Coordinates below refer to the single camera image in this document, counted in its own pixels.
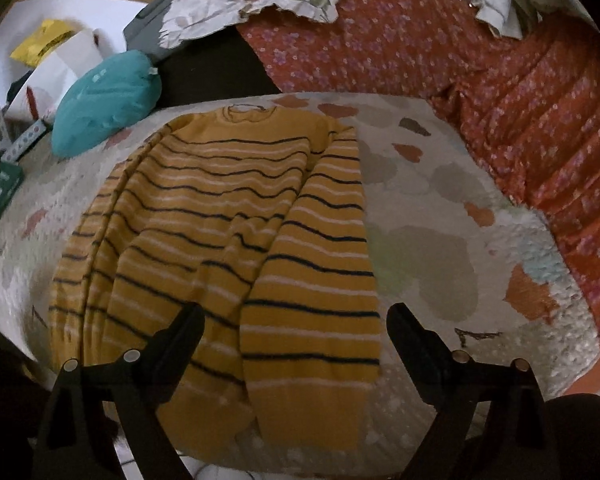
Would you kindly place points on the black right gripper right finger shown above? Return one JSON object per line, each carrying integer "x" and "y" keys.
{"x": 480, "y": 408}

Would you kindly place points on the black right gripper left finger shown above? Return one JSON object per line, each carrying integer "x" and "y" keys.
{"x": 80, "y": 444}

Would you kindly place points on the yellow striped knit sweater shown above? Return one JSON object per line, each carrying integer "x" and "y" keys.
{"x": 257, "y": 216}

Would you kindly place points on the white heart-patterned blanket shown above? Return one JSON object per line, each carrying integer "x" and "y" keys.
{"x": 484, "y": 274}

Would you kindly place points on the white patterned strip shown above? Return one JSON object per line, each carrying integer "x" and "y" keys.
{"x": 25, "y": 141}

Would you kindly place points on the red floral bedsheet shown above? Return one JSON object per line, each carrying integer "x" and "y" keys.
{"x": 529, "y": 109}

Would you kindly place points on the teal pillow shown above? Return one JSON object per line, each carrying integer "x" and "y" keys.
{"x": 117, "y": 93}

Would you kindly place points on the white paper bag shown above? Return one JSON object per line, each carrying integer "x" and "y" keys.
{"x": 42, "y": 92}

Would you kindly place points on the grey folded garment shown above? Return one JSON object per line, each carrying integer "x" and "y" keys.
{"x": 143, "y": 32}

